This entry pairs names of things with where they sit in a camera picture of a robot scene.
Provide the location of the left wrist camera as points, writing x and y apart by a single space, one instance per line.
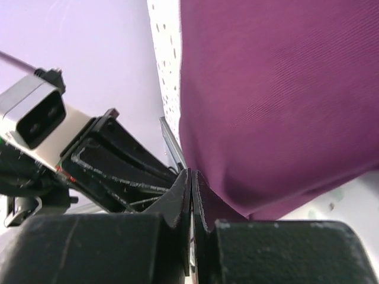
36 120

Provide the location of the purple cloth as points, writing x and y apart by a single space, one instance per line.
279 99

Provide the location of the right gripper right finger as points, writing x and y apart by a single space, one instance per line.
232 249

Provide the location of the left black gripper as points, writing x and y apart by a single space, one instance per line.
104 162

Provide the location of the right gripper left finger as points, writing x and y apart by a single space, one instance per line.
147 247

